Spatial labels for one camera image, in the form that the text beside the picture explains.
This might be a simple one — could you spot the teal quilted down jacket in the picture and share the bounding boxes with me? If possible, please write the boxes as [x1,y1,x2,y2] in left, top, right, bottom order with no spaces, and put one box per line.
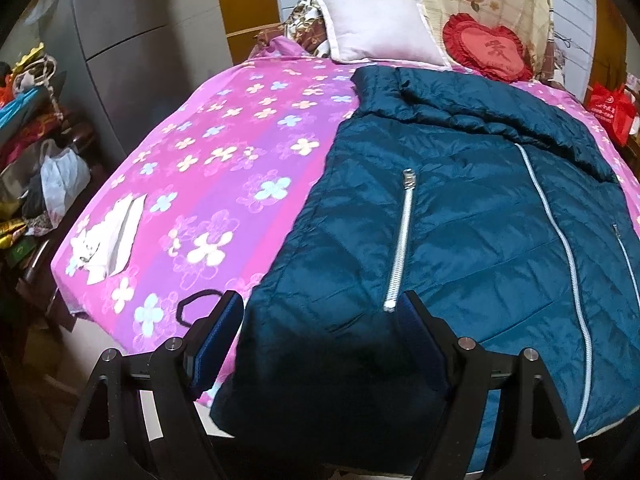
[210,65,639,472]

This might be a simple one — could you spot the pink floral bed sheet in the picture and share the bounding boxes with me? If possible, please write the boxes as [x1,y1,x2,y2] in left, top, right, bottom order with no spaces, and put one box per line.
[52,53,639,411]

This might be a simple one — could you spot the cluttered side shelf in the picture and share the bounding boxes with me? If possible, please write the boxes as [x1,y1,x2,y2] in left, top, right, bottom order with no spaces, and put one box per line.
[1,44,106,328]

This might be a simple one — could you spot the white plastic bag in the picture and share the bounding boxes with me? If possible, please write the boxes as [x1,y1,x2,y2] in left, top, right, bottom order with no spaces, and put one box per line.
[40,148,91,228]

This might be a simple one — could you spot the red plastic bag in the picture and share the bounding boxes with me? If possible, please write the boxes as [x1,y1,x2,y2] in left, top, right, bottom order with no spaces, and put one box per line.
[587,82,637,148]

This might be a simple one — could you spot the grey wardrobe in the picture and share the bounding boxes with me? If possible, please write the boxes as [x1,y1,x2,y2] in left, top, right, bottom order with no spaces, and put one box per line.
[1,0,231,168]

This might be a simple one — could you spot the red heart-shaped cushion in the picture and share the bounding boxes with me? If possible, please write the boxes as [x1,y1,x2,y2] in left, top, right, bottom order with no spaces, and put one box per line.
[442,13,534,84]

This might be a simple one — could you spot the brown floral pillow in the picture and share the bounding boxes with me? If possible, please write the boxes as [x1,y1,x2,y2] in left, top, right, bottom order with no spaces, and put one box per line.
[250,0,330,58]

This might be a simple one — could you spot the white square pillow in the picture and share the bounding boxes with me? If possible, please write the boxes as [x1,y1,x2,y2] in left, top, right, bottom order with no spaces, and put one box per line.
[316,0,450,70]

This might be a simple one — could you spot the black hair tie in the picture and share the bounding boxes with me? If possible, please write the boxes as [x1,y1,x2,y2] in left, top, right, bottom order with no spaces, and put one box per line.
[176,288,225,328]

